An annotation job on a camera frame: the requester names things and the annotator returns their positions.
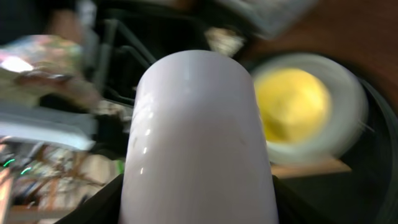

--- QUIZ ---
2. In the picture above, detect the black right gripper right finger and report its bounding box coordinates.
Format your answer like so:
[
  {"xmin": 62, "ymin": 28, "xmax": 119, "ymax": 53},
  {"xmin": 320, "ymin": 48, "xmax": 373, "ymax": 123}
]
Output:
[{"xmin": 272, "ymin": 175, "xmax": 323, "ymax": 224}]

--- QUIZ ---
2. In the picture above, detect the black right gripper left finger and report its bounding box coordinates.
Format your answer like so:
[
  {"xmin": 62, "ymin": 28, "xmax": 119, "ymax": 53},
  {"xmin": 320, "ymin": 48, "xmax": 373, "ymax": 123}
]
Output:
[{"xmin": 55, "ymin": 174, "xmax": 124, "ymax": 224}]

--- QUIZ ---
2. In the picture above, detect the wooden chopstick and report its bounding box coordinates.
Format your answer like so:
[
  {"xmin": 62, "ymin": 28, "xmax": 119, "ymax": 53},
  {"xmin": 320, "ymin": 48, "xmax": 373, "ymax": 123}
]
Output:
[{"xmin": 271, "ymin": 159, "xmax": 351, "ymax": 179}]

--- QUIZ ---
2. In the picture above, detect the yellow bowl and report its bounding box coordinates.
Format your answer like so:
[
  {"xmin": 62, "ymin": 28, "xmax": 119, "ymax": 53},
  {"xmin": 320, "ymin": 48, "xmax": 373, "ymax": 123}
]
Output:
[{"xmin": 254, "ymin": 68, "xmax": 332, "ymax": 144}]

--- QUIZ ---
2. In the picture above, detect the pink cup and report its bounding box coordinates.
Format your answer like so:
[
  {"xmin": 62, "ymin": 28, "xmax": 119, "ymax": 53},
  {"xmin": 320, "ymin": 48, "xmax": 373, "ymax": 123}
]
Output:
[{"xmin": 119, "ymin": 50, "xmax": 279, "ymax": 224}]

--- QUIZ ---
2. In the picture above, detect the grey-green round plate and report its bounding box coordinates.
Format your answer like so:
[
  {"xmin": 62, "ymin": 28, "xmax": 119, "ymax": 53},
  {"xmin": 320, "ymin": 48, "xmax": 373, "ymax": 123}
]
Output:
[{"xmin": 248, "ymin": 52, "xmax": 368, "ymax": 165}]

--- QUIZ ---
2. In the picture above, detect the food scraps pile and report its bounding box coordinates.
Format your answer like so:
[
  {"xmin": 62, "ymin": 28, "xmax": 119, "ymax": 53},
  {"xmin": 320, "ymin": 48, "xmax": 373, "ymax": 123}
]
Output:
[{"xmin": 205, "ymin": 27, "xmax": 246, "ymax": 57}]

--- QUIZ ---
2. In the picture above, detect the grey dishwasher rack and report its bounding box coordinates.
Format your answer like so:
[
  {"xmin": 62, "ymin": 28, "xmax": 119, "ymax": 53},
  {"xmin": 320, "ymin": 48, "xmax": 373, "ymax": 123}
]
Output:
[{"xmin": 1, "ymin": 101, "xmax": 97, "ymax": 151}]

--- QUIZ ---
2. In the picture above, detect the round black tray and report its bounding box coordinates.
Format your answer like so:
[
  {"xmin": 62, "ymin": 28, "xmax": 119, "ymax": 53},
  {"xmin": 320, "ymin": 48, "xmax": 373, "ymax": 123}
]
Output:
[{"xmin": 281, "ymin": 61, "xmax": 397, "ymax": 223}]

